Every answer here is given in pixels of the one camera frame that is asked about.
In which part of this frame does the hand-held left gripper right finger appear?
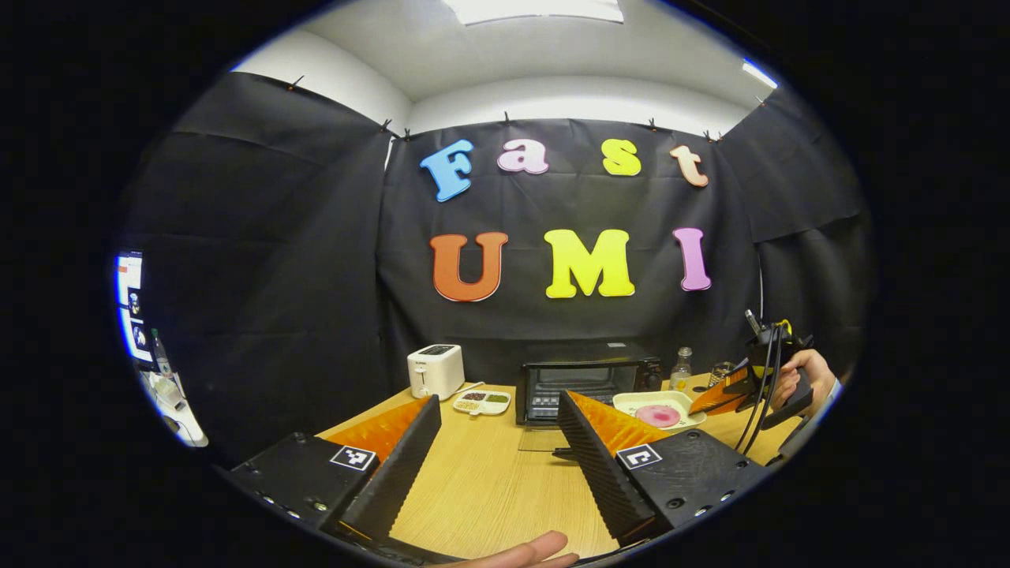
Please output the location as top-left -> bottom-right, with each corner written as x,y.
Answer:
555,390 -> 772,547

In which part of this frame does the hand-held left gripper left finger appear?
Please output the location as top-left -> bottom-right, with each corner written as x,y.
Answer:
226,394 -> 443,544

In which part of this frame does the white rectangular food tray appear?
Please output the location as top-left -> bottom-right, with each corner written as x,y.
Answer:
612,390 -> 707,432

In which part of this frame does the black electric oven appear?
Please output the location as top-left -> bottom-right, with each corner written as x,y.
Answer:
515,342 -> 664,462

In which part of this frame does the white toaster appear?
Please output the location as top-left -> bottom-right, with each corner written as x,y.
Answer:
407,344 -> 466,401

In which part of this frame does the white divided snack dish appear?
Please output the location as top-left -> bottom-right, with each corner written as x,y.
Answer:
452,388 -> 512,417

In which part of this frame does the white side desk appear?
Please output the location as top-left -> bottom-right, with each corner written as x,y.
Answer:
140,371 -> 210,449

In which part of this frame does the black backdrop cloth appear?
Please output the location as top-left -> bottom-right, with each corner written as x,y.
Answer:
114,71 -> 875,466

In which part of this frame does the clear plastic bottle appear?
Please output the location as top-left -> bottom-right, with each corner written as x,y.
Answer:
151,328 -> 176,381

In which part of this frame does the small ceiling light panel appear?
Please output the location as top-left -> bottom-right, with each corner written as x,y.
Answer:
740,58 -> 780,90

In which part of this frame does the computer monitor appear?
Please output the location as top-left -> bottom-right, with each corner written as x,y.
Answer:
116,251 -> 155,365

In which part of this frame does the large ceiling light panel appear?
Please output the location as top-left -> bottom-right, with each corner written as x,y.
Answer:
440,0 -> 624,26

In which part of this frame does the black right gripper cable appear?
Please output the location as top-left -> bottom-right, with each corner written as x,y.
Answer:
734,327 -> 788,457

